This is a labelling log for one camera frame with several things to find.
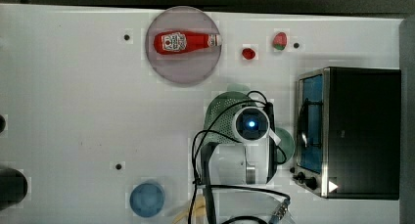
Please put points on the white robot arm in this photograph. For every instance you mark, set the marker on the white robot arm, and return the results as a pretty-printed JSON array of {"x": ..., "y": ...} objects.
[{"x": 244, "y": 160}]

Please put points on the strawberry toy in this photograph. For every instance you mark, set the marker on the strawberry toy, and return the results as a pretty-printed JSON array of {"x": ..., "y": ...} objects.
[{"x": 280, "y": 41}]

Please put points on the pink round plate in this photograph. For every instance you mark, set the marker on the pink round plate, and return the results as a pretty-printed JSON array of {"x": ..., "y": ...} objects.
[{"x": 188, "y": 68}]

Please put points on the green perforated strainer bowl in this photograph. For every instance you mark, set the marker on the green perforated strainer bowl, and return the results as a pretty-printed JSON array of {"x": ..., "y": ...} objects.
[{"x": 220, "y": 114}]

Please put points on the red ketchup bottle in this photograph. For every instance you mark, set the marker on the red ketchup bottle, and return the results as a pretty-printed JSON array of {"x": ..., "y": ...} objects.
[{"x": 183, "y": 41}]

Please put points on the red tomato toy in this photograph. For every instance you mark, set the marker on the red tomato toy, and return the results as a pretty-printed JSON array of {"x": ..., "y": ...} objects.
[{"x": 248, "y": 53}]

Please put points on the green mug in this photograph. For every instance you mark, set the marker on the green mug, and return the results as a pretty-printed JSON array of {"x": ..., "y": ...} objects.
[{"x": 286, "y": 148}]

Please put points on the blue bowl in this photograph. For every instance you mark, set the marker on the blue bowl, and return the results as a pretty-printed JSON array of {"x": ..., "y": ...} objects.
[{"x": 147, "y": 199}]

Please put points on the yellow banana toy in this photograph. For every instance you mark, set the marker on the yellow banana toy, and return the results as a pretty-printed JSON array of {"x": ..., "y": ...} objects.
[{"x": 199, "y": 210}]

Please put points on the black toaster oven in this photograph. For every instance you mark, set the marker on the black toaster oven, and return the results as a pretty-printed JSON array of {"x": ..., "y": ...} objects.
[{"x": 347, "y": 133}]

